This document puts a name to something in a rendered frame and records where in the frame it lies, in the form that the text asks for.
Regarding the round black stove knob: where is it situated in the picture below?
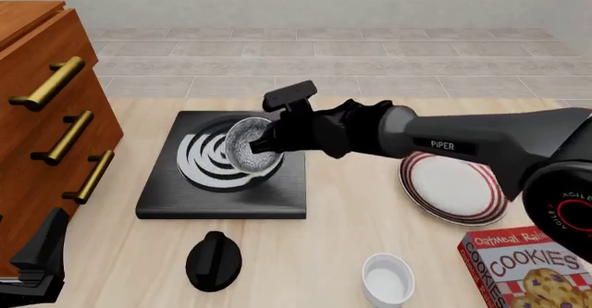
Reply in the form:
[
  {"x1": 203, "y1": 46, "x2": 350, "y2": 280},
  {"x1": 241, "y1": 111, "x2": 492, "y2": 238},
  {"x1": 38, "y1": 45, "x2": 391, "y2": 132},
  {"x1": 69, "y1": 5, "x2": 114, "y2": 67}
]
[{"x1": 184, "y1": 230, "x2": 244, "y2": 293}]

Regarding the wooden cabinet drawer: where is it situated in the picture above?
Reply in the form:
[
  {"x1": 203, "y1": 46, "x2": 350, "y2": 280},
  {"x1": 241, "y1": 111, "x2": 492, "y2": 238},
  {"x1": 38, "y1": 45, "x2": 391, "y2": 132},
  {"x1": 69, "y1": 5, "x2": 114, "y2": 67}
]
[
  {"x1": 0, "y1": 68, "x2": 117, "y2": 184},
  {"x1": 0, "y1": 113, "x2": 125, "y2": 278},
  {"x1": 0, "y1": 8, "x2": 99, "y2": 124}
]

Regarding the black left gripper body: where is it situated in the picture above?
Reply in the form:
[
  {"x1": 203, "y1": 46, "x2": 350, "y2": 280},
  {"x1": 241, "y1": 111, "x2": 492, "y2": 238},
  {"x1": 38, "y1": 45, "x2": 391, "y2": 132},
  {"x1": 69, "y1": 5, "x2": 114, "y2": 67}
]
[{"x1": 0, "y1": 275, "x2": 65, "y2": 304}]

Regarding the flat black stove plate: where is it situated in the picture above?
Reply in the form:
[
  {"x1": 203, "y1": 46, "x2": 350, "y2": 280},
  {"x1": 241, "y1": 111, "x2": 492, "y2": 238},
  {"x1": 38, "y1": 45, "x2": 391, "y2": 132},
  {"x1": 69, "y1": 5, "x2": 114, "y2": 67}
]
[{"x1": 135, "y1": 109, "x2": 308, "y2": 221}]

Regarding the white plate with red rings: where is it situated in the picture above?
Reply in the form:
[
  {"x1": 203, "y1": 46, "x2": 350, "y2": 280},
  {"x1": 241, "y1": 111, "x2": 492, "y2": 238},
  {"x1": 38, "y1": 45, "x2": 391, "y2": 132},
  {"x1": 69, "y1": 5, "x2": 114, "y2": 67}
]
[{"x1": 398, "y1": 150, "x2": 510, "y2": 228}]

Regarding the wooden cabinet with drawers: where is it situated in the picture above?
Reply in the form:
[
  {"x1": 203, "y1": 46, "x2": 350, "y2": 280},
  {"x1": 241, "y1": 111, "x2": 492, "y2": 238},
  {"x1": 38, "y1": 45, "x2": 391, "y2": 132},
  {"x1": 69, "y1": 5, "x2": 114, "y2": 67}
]
[{"x1": 0, "y1": 0, "x2": 125, "y2": 278}]

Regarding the brass drawer handle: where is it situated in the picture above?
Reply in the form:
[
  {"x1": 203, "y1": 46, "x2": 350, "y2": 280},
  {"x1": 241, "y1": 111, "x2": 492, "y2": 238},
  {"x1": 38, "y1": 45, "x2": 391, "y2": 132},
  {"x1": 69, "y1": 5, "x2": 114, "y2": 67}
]
[
  {"x1": 61, "y1": 149, "x2": 116, "y2": 205},
  {"x1": 30, "y1": 109, "x2": 95, "y2": 167},
  {"x1": 7, "y1": 55, "x2": 87, "y2": 113}
]

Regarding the small white ramekin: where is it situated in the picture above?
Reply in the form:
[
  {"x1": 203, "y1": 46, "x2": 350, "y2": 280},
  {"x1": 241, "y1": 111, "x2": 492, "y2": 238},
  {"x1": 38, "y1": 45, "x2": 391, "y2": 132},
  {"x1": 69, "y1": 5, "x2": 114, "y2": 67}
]
[{"x1": 361, "y1": 252, "x2": 416, "y2": 308}]

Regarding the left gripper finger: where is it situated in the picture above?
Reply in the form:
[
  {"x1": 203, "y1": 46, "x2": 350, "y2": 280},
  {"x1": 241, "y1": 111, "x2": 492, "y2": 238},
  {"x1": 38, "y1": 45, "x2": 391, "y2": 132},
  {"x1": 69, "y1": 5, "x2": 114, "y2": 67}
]
[{"x1": 9, "y1": 207, "x2": 71, "y2": 283}]

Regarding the red cookies box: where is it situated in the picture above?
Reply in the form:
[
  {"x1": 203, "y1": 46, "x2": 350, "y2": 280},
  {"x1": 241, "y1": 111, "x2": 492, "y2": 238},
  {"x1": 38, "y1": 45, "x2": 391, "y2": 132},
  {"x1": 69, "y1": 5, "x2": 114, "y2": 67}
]
[{"x1": 456, "y1": 225, "x2": 592, "y2": 308}]

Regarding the black patterned bowl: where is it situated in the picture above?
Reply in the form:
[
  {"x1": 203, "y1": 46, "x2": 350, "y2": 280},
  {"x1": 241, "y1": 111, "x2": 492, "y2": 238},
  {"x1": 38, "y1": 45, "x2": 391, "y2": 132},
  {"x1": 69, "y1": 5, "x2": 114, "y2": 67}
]
[{"x1": 223, "y1": 115, "x2": 287, "y2": 183}]

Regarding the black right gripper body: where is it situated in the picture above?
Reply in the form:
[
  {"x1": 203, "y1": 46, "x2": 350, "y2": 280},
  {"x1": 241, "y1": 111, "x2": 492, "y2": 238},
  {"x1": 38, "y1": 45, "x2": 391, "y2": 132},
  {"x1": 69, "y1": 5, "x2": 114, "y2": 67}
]
[{"x1": 273, "y1": 110, "x2": 328, "y2": 154}]

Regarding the small plate on black stalk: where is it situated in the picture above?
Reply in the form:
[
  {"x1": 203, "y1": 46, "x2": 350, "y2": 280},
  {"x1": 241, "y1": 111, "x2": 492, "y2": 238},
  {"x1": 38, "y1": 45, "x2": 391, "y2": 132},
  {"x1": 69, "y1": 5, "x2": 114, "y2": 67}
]
[{"x1": 262, "y1": 79, "x2": 319, "y2": 116}]

